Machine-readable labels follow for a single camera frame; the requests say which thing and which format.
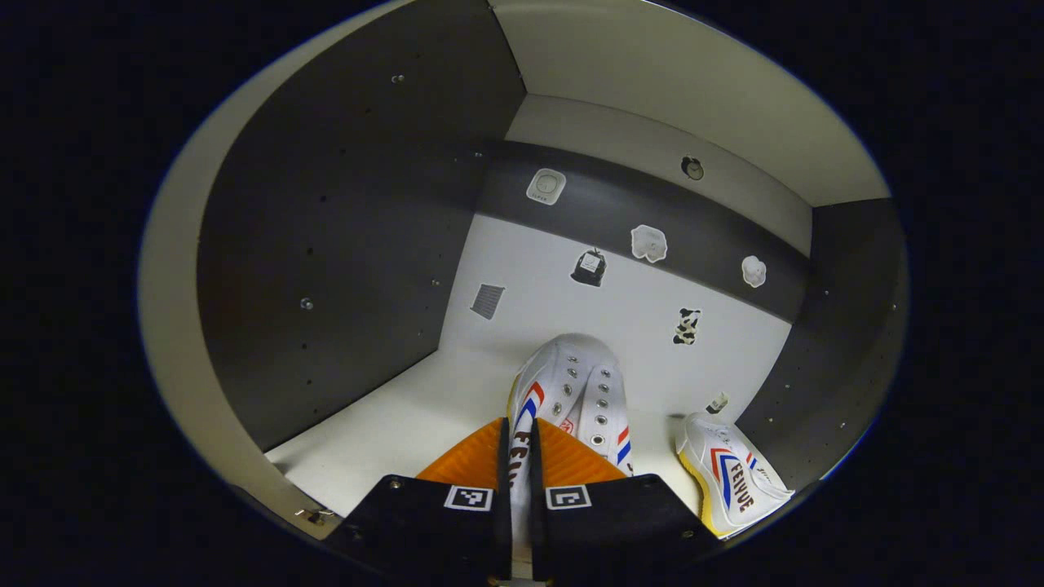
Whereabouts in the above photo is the white canvas shoe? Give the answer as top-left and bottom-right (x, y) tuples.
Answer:
(506, 333), (635, 572)
(675, 412), (796, 539)

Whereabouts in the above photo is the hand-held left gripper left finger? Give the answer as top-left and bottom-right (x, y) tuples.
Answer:
(326, 417), (513, 584)

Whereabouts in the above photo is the white and grey shoe cabinet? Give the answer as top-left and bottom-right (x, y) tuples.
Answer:
(139, 0), (910, 543)

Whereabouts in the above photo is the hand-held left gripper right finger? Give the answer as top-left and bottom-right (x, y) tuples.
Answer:
(529, 417), (719, 581)

